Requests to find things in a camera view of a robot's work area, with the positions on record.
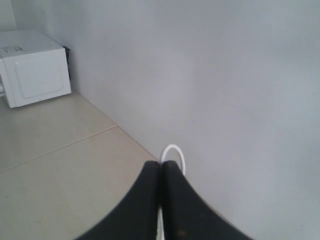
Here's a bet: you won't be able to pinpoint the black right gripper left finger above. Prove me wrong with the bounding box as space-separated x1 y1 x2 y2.
78 161 160 240

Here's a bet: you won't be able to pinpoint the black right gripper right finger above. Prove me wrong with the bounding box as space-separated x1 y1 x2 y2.
161 160 250 240

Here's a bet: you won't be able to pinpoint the white wired earphones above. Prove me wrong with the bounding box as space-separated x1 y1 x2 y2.
156 144 186 240

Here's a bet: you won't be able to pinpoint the white microwave oven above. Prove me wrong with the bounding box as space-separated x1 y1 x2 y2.
0 30 72 108

